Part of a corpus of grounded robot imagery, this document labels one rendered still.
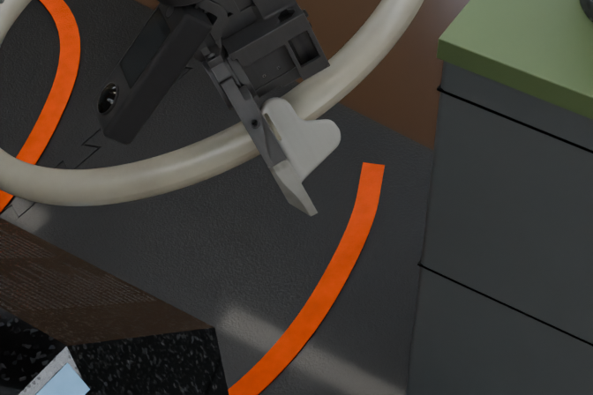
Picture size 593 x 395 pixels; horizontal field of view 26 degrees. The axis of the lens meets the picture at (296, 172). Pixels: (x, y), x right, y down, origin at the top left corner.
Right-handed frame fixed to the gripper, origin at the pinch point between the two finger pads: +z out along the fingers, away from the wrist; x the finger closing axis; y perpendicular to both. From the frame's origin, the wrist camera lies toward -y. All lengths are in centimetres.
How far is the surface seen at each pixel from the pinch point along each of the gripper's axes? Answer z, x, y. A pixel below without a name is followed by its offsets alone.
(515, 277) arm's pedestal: 74, 43, 21
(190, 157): -5.0, 0.0, -5.4
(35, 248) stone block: 37, 55, -33
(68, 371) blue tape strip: 26.5, 20.2, -29.8
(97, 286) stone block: 39, 45, -28
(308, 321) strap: 106, 87, -10
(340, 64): -5.1, 0.8, 8.2
